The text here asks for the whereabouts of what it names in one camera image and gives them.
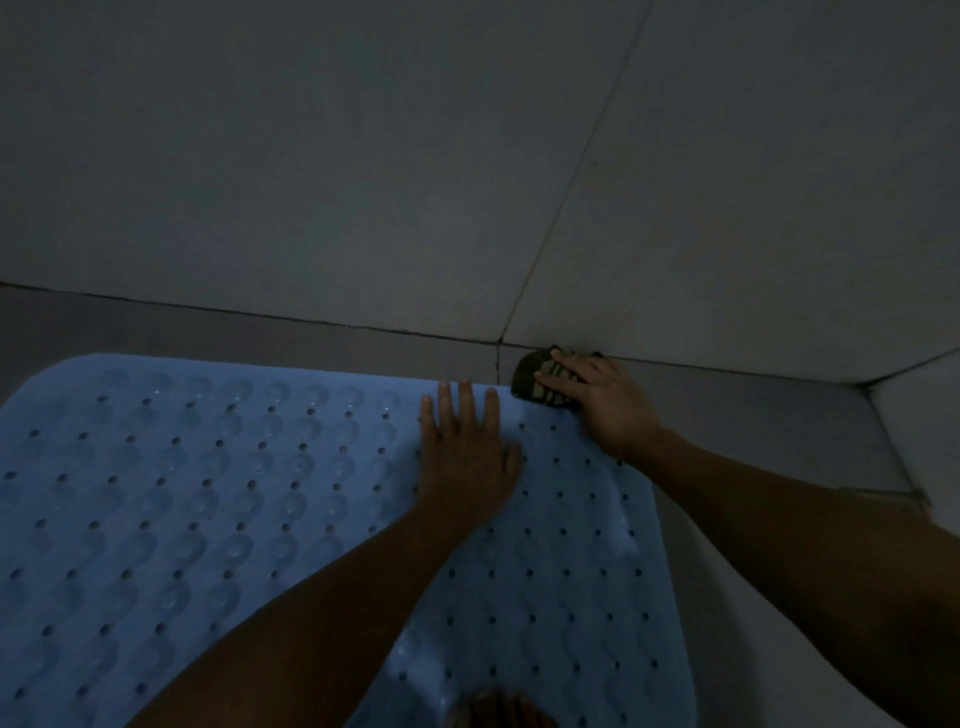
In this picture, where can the person's right hand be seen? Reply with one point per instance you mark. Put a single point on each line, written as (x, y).
(611, 409)

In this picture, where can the person's left hand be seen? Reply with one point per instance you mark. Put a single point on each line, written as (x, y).
(465, 465)

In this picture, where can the dark green striped cloth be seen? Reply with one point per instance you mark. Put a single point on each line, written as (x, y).
(529, 371)

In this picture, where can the blue bath mat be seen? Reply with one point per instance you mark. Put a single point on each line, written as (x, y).
(187, 487)

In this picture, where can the person's right forearm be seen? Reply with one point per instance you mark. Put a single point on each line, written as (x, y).
(825, 555)

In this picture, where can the person's left forearm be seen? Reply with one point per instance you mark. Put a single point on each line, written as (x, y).
(300, 637)

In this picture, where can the person's foot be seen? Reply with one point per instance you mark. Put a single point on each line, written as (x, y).
(502, 712)

